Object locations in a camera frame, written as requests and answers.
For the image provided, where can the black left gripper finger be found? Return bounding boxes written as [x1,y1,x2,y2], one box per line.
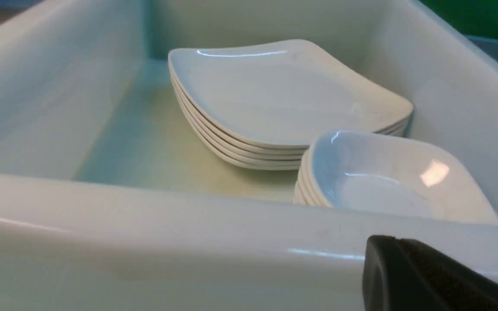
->
[362,235,498,311]

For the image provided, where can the white bowl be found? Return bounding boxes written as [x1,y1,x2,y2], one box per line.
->
[307,131,498,226]

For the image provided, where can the large white rice plate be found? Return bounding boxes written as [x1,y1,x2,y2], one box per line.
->
[168,39,414,148]

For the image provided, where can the green backdrop cloth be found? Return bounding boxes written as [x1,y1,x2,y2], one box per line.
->
[421,0,498,39]

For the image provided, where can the large white plastic tub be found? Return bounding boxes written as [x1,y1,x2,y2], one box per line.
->
[0,0,498,311]

